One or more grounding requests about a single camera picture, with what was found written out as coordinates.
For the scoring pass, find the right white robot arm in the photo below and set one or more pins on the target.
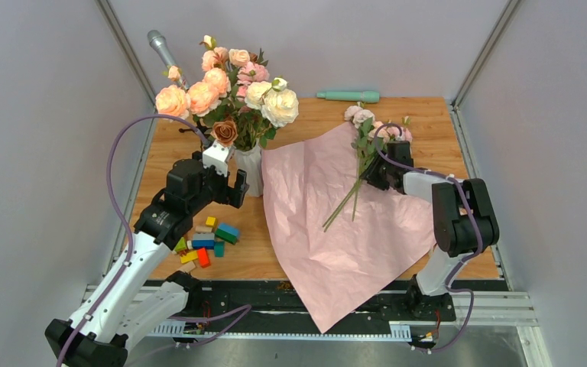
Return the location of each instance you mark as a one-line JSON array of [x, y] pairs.
[[464, 225]]

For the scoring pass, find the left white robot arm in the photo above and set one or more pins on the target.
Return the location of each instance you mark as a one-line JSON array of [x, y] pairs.
[[104, 330]]

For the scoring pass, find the mint green microphone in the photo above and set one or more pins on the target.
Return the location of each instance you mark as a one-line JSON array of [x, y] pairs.
[[350, 96]]

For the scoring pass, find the green toy brick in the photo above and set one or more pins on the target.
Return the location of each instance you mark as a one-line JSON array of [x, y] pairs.
[[181, 246]]

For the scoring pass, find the red orange wooden block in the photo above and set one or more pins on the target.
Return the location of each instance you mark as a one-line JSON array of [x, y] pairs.
[[203, 258]]

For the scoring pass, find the white slotted cable duct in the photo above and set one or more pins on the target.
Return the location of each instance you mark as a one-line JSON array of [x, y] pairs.
[[388, 331]]

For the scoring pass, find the green blue wooden block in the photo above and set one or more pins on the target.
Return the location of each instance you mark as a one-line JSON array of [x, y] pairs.
[[227, 233]]

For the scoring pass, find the pink wrapping paper sheet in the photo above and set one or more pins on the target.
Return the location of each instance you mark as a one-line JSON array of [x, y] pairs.
[[338, 253]]

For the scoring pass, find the white ribbed vase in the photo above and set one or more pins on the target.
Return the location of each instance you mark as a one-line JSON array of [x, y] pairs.
[[250, 162]]

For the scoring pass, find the beige wooden block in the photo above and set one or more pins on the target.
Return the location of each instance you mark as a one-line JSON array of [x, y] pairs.
[[187, 267]]

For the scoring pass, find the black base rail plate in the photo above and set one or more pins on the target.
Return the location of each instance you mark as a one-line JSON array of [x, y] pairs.
[[261, 305]]

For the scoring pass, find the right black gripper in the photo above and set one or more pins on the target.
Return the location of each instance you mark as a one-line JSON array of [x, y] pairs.
[[371, 174]]

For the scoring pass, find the peach pink rose bunch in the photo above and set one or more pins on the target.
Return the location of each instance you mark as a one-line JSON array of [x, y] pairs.
[[220, 94]]

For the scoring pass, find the white rose flower stem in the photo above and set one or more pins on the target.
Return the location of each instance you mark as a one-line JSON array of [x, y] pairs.
[[277, 104]]

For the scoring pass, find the silver microphone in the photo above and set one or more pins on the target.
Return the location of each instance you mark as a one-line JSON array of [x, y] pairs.
[[159, 44]]

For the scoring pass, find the purple flower bouquet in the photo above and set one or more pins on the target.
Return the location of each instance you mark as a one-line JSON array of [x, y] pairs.
[[369, 131]]

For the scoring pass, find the yellow wooden block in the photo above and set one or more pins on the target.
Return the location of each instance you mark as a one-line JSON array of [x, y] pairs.
[[188, 256]]

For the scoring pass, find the brown rose flower stem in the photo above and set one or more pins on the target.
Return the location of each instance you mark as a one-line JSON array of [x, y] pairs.
[[225, 132]]

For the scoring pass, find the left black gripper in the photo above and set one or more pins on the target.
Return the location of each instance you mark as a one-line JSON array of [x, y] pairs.
[[228, 195]]

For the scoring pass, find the small yellow cube block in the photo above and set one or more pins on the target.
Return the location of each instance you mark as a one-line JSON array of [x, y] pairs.
[[211, 222]]

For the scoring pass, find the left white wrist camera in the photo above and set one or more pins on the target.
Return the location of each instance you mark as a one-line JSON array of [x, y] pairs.
[[217, 157]]

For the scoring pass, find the teal wooden block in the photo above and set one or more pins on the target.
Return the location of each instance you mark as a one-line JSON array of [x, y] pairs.
[[219, 249]]

